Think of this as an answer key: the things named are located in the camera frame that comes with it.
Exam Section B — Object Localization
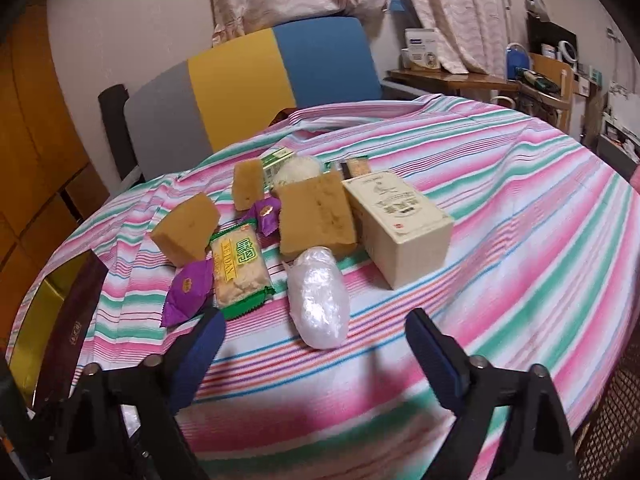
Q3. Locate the orange wooden wardrobe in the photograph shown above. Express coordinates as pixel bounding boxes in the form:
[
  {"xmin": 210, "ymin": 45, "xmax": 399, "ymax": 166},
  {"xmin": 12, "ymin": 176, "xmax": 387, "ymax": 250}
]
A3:
[{"xmin": 1, "ymin": 0, "xmax": 108, "ymax": 346}]

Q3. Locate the black bed post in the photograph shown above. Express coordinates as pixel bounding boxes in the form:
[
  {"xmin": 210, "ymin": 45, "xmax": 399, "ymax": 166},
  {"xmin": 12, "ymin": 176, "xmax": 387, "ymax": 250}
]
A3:
[{"xmin": 98, "ymin": 84, "xmax": 139, "ymax": 180}]

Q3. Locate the purple candy middle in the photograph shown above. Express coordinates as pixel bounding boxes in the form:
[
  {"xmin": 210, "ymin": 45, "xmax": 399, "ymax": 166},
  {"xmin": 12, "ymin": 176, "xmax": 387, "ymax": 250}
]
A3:
[{"xmin": 242, "ymin": 196, "xmax": 281, "ymax": 236}]

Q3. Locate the purple candy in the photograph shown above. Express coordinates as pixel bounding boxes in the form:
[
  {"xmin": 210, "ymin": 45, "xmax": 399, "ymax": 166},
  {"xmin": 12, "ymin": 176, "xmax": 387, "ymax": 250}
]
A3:
[
  {"xmin": 160, "ymin": 259, "xmax": 214, "ymax": 328},
  {"xmin": 242, "ymin": 196, "xmax": 281, "ymax": 236}
]

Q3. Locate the small cracker snack packet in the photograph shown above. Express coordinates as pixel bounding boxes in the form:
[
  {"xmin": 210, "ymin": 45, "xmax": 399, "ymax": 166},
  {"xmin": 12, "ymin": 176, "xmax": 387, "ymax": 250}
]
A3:
[{"xmin": 324, "ymin": 157, "xmax": 371, "ymax": 180}]

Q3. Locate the gold tin box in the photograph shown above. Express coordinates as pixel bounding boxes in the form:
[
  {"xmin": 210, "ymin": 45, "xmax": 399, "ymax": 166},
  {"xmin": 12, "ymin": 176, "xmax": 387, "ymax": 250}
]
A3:
[{"xmin": 8, "ymin": 250, "xmax": 107, "ymax": 412}]

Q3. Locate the cream paper box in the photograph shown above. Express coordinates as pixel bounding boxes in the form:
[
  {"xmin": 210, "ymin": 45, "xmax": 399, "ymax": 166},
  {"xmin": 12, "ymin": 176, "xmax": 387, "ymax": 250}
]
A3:
[{"xmin": 343, "ymin": 171, "xmax": 454, "ymax": 289}]

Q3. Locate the wooden side table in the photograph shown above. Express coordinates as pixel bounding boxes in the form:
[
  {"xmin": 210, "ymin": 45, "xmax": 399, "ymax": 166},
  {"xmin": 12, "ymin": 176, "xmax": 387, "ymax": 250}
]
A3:
[{"xmin": 387, "ymin": 70, "xmax": 520, "ymax": 96}]

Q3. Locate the large tan sponge block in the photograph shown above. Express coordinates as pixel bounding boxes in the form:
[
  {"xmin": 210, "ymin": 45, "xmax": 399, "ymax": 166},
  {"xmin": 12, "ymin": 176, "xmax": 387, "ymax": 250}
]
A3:
[{"xmin": 276, "ymin": 171, "xmax": 357, "ymax": 261}]

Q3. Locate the tan sponge block back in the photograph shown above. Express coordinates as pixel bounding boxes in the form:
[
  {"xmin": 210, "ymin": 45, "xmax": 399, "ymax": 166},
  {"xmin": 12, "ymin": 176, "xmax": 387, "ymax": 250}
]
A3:
[{"xmin": 231, "ymin": 158, "xmax": 265, "ymax": 211}]

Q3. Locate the white blue carton box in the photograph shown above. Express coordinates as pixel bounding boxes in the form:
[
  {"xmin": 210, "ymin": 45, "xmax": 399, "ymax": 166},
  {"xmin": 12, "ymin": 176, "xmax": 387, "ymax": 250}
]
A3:
[{"xmin": 405, "ymin": 28, "xmax": 440, "ymax": 70}]

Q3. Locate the green cracker packet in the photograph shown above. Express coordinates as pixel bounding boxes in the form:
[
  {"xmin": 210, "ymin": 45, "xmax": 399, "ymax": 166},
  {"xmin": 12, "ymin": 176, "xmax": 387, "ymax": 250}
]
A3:
[{"xmin": 209, "ymin": 220, "xmax": 274, "ymax": 321}]

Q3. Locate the cream sock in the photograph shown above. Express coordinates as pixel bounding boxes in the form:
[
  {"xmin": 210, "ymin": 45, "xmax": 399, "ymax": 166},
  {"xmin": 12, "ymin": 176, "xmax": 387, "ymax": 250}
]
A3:
[{"xmin": 271, "ymin": 155, "xmax": 323, "ymax": 188}]

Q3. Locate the grey yellow blue headboard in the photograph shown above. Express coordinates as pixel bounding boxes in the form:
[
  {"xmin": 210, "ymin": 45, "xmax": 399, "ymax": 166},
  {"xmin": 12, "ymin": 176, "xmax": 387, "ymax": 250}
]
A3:
[{"xmin": 124, "ymin": 16, "xmax": 382, "ymax": 180}]

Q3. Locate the white plastic bag roll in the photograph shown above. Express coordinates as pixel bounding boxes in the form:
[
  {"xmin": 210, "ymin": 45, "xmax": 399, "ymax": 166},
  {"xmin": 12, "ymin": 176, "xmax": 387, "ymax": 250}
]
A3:
[{"xmin": 286, "ymin": 246, "xmax": 350, "ymax": 350}]

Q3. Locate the small green tea packet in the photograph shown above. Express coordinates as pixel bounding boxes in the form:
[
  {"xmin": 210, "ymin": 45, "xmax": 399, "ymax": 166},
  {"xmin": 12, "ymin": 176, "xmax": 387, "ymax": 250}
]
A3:
[{"xmin": 260, "ymin": 148, "xmax": 295, "ymax": 188}]

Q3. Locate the purple candy front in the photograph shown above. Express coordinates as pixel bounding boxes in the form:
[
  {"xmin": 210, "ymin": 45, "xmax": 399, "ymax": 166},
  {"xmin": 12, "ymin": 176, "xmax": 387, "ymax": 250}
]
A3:
[{"xmin": 160, "ymin": 259, "xmax": 214, "ymax": 328}]

